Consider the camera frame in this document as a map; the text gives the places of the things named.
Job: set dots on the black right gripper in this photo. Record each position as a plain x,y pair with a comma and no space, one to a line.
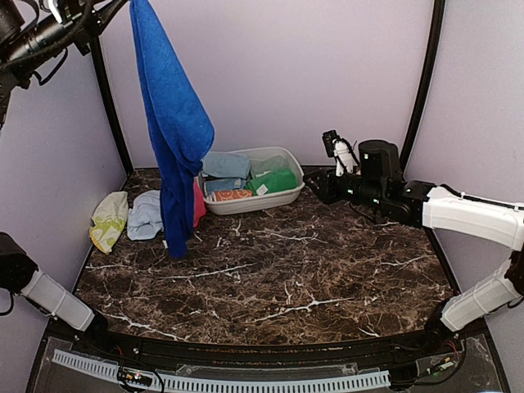
327,191

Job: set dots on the large light blue towel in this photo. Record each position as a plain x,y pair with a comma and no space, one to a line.
226,165

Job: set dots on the dark blue towel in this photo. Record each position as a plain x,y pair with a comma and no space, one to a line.
180,131

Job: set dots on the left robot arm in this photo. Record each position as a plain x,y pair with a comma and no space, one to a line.
24,48

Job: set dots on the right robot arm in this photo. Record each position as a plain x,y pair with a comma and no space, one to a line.
370,175

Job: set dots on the white plastic basin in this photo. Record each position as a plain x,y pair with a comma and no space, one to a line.
268,200

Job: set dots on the rolled pale green towel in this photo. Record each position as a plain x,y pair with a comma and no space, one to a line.
262,167

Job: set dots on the rolled orange patterned towel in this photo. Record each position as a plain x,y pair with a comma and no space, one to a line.
229,195

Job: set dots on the rolled light blue towel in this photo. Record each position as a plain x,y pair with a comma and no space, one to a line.
223,184

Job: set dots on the pink towel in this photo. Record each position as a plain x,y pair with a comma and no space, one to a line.
199,204

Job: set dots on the small pale blue cloth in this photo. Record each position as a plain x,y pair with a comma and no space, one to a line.
144,218

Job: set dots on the yellow lemon print cloth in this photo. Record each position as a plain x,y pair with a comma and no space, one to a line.
109,220

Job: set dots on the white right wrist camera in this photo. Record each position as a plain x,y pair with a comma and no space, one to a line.
342,152

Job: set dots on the black front table rail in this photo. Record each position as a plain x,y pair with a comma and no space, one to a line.
269,344

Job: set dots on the black right frame post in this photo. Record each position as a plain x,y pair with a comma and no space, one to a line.
433,41

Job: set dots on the black frame post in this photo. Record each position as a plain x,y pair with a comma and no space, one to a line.
104,87
433,41

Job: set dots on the black left frame post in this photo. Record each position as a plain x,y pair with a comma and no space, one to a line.
104,87

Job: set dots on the white slotted cable duct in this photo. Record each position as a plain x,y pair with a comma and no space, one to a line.
208,379

